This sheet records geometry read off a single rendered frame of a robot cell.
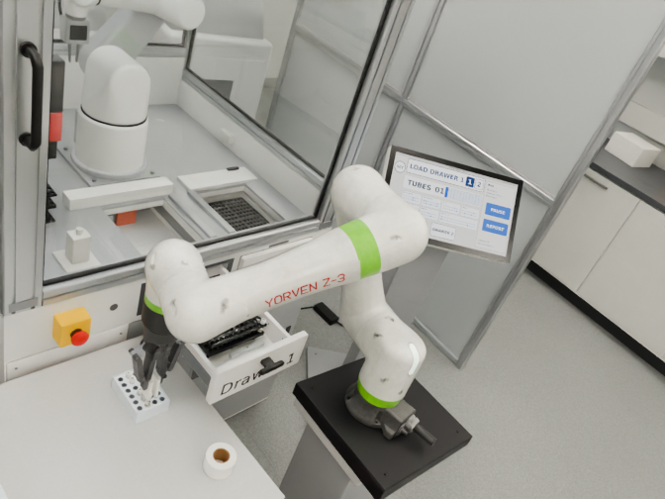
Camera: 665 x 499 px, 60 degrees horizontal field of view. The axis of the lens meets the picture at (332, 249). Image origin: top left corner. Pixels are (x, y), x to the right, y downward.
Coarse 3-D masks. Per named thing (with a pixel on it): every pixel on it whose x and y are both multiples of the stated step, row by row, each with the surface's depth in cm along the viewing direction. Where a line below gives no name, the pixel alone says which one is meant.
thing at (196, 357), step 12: (276, 324) 155; (264, 336) 159; (276, 336) 156; (288, 336) 153; (192, 348) 140; (240, 348) 153; (192, 360) 141; (204, 360) 138; (216, 360) 146; (228, 360) 148; (204, 372) 138
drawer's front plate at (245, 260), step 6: (300, 240) 185; (306, 240) 186; (282, 246) 180; (288, 246) 181; (294, 246) 182; (258, 252) 173; (264, 252) 174; (270, 252) 175; (276, 252) 177; (240, 258) 169; (246, 258) 169; (252, 258) 171; (258, 258) 173; (264, 258) 175; (240, 264) 170; (246, 264) 170
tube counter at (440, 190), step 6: (438, 186) 204; (444, 186) 205; (438, 192) 204; (444, 192) 205; (450, 192) 205; (456, 192) 206; (462, 192) 206; (468, 192) 207; (450, 198) 205; (456, 198) 205; (462, 198) 206; (468, 198) 206; (474, 198) 207; (480, 198) 208; (474, 204) 207; (480, 204) 207
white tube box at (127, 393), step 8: (120, 376) 139; (112, 384) 139; (120, 384) 137; (128, 384) 138; (136, 384) 138; (120, 392) 136; (128, 392) 138; (136, 392) 136; (160, 392) 139; (120, 400) 137; (128, 400) 134; (136, 400) 135; (152, 400) 136; (160, 400) 139; (168, 400) 137; (128, 408) 135; (136, 408) 133; (144, 408) 134; (152, 408) 134; (160, 408) 137; (136, 416) 132; (144, 416) 134; (152, 416) 136
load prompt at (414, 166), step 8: (408, 160) 202; (416, 160) 203; (408, 168) 202; (416, 168) 203; (424, 168) 203; (432, 168) 204; (440, 168) 205; (424, 176) 203; (432, 176) 204; (440, 176) 205; (448, 176) 205; (456, 176) 206; (464, 176) 207; (472, 176) 207; (456, 184) 206; (464, 184) 206; (472, 184) 207; (480, 184) 208
